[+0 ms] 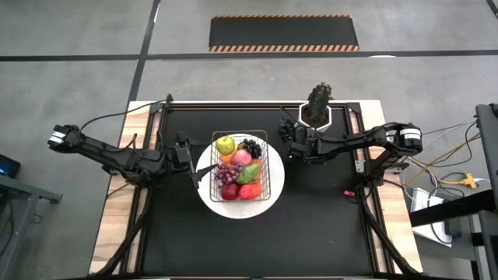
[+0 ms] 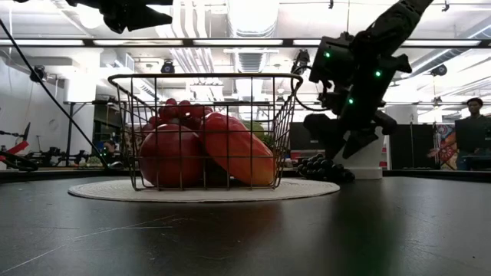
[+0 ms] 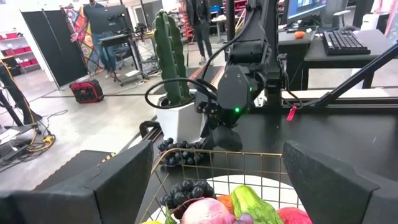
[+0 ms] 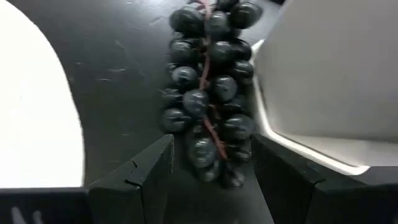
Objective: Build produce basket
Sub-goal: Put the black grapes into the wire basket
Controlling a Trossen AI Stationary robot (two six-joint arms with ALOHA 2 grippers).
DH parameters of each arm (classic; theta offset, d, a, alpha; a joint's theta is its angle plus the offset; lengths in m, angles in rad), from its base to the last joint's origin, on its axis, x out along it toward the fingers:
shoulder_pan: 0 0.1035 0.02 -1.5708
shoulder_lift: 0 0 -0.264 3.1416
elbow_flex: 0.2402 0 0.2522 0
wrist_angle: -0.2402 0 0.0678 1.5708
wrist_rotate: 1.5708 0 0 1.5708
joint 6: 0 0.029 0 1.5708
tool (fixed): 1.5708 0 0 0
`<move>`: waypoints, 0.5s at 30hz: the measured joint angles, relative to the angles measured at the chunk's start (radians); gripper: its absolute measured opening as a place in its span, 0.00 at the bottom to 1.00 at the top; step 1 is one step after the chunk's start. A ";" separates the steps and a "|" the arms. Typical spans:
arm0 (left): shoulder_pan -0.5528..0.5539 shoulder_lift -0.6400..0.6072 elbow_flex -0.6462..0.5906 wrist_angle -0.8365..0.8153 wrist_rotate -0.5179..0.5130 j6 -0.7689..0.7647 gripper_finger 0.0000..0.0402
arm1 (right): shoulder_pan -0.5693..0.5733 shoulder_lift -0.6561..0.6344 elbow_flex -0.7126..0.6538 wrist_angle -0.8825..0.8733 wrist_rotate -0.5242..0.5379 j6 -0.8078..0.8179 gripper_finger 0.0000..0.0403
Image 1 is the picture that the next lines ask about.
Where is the green bell pepper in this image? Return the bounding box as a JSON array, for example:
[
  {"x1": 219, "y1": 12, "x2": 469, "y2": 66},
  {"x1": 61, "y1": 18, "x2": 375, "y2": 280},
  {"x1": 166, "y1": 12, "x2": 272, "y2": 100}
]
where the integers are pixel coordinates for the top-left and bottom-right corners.
[{"x1": 236, "y1": 163, "x2": 261, "y2": 185}]

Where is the red grape bunch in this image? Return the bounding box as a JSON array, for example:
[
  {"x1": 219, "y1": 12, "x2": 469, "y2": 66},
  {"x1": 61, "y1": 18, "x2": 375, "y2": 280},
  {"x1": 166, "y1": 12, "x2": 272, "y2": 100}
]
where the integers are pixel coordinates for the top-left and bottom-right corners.
[{"x1": 214, "y1": 162, "x2": 243, "y2": 185}]

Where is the yellow-green apple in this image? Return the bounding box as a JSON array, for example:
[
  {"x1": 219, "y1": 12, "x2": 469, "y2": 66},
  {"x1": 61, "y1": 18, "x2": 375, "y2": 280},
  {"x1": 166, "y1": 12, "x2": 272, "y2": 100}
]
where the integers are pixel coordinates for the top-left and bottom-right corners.
[{"x1": 215, "y1": 135, "x2": 237, "y2": 156}]

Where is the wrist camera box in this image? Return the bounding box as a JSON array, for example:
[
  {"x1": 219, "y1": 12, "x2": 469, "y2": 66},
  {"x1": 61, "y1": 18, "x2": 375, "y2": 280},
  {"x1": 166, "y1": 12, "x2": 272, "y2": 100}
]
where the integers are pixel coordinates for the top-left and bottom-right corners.
[
  {"x1": 174, "y1": 147, "x2": 192, "y2": 166},
  {"x1": 290, "y1": 141, "x2": 312, "y2": 162}
]

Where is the black computer tower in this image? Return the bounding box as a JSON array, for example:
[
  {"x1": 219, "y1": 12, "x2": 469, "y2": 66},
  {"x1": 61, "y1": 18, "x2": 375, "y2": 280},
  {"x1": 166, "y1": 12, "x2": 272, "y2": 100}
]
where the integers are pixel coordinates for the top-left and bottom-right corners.
[{"x1": 0, "y1": 153, "x2": 21, "y2": 179}]

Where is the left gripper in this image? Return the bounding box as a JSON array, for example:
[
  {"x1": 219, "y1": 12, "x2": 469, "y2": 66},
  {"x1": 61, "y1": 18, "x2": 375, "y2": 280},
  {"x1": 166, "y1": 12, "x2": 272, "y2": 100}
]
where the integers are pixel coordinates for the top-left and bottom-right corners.
[{"x1": 174, "y1": 131, "x2": 219, "y2": 190}]

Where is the thin black cable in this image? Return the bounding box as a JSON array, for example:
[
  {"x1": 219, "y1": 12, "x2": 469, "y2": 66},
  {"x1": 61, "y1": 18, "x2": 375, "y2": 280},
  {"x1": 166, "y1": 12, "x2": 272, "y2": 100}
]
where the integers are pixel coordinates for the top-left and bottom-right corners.
[{"x1": 79, "y1": 99, "x2": 169, "y2": 132}]

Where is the white plant pot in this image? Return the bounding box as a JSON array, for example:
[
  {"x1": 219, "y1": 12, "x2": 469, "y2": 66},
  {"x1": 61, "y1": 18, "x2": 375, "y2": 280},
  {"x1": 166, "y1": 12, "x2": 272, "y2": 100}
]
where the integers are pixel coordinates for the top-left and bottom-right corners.
[{"x1": 298, "y1": 101, "x2": 333, "y2": 131}]

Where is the black grape bunch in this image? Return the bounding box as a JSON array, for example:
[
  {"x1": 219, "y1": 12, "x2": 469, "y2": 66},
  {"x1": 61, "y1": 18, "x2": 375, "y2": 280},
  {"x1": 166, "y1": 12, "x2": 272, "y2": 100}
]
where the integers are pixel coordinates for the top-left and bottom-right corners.
[
  {"x1": 279, "y1": 117, "x2": 299, "y2": 142},
  {"x1": 241, "y1": 138, "x2": 263, "y2": 159}
]

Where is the yellow power splitter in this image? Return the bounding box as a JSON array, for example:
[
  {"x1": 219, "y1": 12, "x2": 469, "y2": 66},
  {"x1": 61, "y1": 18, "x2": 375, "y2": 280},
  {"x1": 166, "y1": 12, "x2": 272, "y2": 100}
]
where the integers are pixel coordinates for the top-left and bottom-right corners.
[{"x1": 461, "y1": 173, "x2": 479, "y2": 190}]

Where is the red apple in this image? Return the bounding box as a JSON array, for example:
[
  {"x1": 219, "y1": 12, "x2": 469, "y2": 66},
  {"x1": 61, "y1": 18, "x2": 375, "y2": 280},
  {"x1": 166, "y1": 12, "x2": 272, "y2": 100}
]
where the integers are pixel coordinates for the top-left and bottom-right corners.
[{"x1": 220, "y1": 182, "x2": 241, "y2": 201}]

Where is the white box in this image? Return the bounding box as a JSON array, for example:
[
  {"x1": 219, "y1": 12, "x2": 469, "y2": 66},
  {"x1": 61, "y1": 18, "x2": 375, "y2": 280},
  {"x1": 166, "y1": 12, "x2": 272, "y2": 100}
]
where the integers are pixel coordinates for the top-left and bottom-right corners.
[{"x1": 410, "y1": 187, "x2": 444, "y2": 213}]

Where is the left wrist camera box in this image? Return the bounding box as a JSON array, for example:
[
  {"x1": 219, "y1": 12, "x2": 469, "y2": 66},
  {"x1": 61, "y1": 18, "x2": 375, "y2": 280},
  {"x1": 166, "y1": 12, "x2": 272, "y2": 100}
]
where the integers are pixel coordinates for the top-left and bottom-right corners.
[{"x1": 174, "y1": 147, "x2": 192, "y2": 166}]

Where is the striped black floor mat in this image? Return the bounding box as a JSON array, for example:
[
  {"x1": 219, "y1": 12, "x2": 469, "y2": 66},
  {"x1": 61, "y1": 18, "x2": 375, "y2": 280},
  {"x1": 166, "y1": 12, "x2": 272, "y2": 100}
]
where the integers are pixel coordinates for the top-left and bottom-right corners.
[{"x1": 208, "y1": 14, "x2": 360, "y2": 53}]

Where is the grey desk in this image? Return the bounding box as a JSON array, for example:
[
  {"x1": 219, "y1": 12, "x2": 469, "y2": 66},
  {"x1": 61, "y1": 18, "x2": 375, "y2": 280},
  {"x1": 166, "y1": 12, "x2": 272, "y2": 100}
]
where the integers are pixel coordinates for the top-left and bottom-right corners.
[{"x1": 0, "y1": 170, "x2": 63, "y2": 280}]

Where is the black desk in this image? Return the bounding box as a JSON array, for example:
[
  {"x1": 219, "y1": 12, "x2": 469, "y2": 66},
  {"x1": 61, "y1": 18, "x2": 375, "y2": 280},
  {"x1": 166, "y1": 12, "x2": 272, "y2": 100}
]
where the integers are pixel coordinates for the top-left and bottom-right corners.
[{"x1": 408, "y1": 188, "x2": 498, "y2": 280}]

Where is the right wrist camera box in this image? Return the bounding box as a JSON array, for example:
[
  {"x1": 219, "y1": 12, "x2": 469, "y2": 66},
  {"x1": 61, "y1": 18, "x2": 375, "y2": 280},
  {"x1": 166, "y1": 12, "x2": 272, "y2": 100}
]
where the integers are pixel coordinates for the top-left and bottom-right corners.
[{"x1": 290, "y1": 141, "x2": 312, "y2": 162}]

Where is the round white woven mat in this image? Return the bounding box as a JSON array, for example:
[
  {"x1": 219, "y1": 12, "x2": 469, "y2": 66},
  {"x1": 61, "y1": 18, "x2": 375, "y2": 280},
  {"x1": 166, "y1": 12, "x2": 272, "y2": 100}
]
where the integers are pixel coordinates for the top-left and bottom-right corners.
[{"x1": 195, "y1": 133, "x2": 286, "y2": 219}]

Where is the gold wire basket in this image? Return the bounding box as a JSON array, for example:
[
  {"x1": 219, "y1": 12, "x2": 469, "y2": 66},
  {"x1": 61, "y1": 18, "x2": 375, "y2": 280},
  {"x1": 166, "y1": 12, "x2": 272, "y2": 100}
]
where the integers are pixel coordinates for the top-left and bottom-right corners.
[{"x1": 209, "y1": 129, "x2": 272, "y2": 203}]

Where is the green cactus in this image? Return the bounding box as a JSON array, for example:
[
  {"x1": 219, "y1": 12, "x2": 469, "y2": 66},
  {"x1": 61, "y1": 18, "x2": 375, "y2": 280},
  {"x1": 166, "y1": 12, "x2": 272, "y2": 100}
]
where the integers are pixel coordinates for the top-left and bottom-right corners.
[{"x1": 306, "y1": 82, "x2": 334, "y2": 128}]

